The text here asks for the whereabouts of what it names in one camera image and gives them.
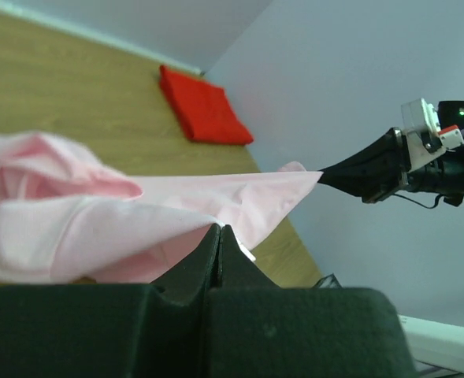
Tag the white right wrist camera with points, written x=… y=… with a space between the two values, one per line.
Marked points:
x=425 y=139

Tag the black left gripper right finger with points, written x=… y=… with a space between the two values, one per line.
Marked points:
x=255 y=328

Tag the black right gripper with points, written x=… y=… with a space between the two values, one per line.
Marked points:
x=376 y=172

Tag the folded red t shirt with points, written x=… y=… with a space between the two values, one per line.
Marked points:
x=202 y=110

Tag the light pink t shirt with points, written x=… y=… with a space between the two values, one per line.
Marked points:
x=65 y=215

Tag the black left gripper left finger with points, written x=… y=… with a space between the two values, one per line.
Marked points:
x=109 y=330

